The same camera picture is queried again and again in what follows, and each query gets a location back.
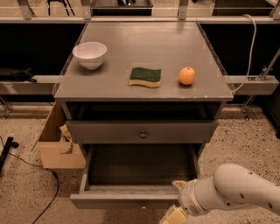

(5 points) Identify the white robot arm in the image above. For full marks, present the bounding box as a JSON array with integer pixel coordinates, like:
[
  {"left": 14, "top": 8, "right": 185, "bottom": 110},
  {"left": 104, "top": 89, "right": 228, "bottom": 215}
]
[{"left": 159, "top": 164, "right": 280, "bottom": 224}]

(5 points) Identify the black stand foot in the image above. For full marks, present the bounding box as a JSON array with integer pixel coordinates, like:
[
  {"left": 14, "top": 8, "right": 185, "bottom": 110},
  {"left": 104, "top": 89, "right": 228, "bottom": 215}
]
[{"left": 0, "top": 136, "right": 19, "bottom": 172}]

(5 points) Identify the white ceramic bowl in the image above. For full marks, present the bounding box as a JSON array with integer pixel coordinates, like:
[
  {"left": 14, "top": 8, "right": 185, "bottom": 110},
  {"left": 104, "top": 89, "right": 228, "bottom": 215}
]
[{"left": 72, "top": 42, "right": 107, "bottom": 70}]

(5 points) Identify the black object on shelf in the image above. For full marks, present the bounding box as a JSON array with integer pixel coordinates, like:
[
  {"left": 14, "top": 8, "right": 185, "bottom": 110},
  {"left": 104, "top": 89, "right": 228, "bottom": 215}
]
[{"left": 0, "top": 68, "right": 37, "bottom": 83}]

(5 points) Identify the brown cardboard box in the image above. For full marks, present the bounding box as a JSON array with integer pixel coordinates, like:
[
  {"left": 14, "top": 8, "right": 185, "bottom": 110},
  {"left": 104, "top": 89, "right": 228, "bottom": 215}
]
[{"left": 36, "top": 102, "right": 86, "bottom": 169}]

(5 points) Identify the grey drawer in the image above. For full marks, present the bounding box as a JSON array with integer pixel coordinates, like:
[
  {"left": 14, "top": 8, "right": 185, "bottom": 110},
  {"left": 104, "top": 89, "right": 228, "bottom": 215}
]
[
  {"left": 66, "top": 120, "right": 218, "bottom": 144},
  {"left": 70, "top": 143, "right": 200, "bottom": 209}
]

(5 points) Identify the black floor cable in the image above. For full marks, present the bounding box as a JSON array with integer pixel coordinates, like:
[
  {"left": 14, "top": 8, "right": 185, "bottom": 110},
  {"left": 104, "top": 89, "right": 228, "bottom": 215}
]
[{"left": 0, "top": 136, "right": 60, "bottom": 224}]

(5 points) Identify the orange fruit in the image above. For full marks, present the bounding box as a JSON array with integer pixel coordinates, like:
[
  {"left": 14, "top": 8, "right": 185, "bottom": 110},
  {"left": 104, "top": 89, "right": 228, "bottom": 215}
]
[{"left": 178, "top": 67, "right": 196, "bottom": 85}]

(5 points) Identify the grey wooden drawer cabinet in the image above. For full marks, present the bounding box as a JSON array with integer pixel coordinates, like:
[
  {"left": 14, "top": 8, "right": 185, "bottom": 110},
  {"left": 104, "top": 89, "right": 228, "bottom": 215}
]
[{"left": 52, "top": 20, "right": 235, "bottom": 160}]

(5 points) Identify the white and yellow gripper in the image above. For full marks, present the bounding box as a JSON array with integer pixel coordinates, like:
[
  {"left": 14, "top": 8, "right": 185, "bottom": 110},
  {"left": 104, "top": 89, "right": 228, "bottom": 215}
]
[{"left": 159, "top": 179, "right": 207, "bottom": 224}]

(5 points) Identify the white hanging cable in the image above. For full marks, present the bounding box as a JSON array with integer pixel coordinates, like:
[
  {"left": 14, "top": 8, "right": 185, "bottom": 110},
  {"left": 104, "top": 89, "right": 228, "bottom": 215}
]
[{"left": 230, "top": 13, "right": 257, "bottom": 95}]

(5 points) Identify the green and yellow sponge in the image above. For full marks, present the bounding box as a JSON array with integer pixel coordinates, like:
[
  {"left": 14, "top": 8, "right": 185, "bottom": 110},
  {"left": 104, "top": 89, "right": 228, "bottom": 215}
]
[{"left": 129, "top": 67, "right": 161, "bottom": 88}]

